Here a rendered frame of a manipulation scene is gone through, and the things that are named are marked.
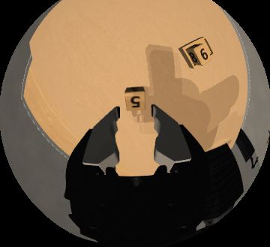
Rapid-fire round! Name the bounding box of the tan cube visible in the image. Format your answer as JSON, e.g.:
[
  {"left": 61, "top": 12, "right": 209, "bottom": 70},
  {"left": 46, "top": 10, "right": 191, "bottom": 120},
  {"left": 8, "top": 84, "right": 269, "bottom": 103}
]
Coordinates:
[
  {"left": 124, "top": 86, "right": 146, "bottom": 111},
  {"left": 186, "top": 44, "right": 212, "bottom": 66}
]

